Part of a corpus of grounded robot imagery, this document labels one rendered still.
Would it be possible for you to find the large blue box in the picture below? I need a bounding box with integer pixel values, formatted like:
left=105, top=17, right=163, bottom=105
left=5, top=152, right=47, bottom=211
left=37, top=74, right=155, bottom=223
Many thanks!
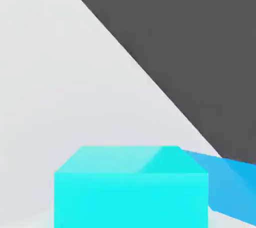
left=179, top=149, right=256, bottom=226

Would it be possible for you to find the small cyan cube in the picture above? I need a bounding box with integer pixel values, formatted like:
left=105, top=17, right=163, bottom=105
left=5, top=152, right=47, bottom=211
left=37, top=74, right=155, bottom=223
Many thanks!
left=53, top=145, right=209, bottom=228

